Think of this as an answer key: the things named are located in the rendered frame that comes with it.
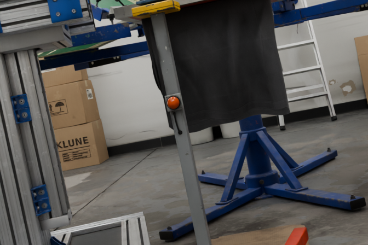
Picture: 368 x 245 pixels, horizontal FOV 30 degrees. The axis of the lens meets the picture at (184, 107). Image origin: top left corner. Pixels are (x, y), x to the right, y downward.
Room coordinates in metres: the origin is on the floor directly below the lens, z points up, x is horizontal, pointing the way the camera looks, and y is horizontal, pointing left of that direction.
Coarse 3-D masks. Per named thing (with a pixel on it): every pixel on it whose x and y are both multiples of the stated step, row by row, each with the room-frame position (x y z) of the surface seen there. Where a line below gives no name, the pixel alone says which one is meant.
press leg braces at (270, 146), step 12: (240, 144) 3.60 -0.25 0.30; (264, 144) 3.56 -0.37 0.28; (276, 144) 3.83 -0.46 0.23; (240, 156) 3.54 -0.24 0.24; (276, 156) 3.49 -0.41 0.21; (288, 156) 3.91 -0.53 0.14; (240, 168) 3.52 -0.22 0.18; (288, 168) 3.43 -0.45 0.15; (228, 180) 3.47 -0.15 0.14; (288, 180) 3.40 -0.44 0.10; (228, 192) 3.41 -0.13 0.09; (216, 204) 3.40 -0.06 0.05
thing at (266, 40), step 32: (224, 0) 2.34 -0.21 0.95; (256, 0) 2.33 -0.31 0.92; (192, 32) 2.36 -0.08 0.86; (224, 32) 2.36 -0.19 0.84; (256, 32) 2.35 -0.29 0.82; (192, 64) 2.37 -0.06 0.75; (224, 64) 2.37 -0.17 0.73; (256, 64) 2.35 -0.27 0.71; (192, 96) 2.39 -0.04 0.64; (224, 96) 2.37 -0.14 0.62; (256, 96) 2.36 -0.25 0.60; (192, 128) 2.39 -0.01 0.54
